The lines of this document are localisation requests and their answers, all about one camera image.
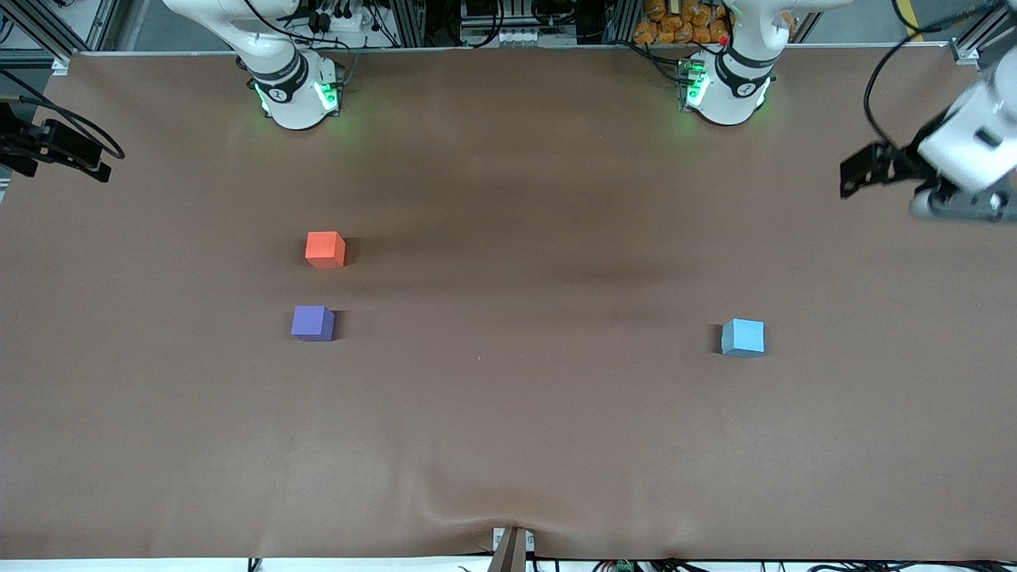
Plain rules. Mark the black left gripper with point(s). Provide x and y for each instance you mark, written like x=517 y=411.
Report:
x=899 y=161

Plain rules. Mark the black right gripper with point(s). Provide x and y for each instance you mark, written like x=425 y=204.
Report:
x=24 y=143

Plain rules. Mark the light blue block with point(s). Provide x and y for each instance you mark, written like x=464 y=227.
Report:
x=743 y=338

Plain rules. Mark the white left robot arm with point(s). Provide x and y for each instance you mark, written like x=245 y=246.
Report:
x=735 y=87

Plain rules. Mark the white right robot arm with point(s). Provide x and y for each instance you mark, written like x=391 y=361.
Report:
x=294 y=95

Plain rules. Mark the orange block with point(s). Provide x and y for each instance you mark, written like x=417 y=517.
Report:
x=324 y=249

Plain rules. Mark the purple block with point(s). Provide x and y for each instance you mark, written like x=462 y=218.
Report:
x=311 y=322

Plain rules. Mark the bag of orange fruit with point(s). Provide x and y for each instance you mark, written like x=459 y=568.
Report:
x=675 y=24

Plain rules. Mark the power strip with black plugs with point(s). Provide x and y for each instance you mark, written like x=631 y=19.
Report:
x=346 y=20

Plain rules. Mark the white power strip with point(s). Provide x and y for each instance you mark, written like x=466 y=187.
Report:
x=524 y=36

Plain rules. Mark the brown table cover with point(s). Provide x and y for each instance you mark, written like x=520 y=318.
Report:
x=556 y=429

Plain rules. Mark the green terminal connector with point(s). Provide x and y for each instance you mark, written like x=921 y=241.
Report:
x=624 y=566

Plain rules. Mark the aluminium frame profile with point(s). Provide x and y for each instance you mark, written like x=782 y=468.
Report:
x=24 y=57
x=965 y=52

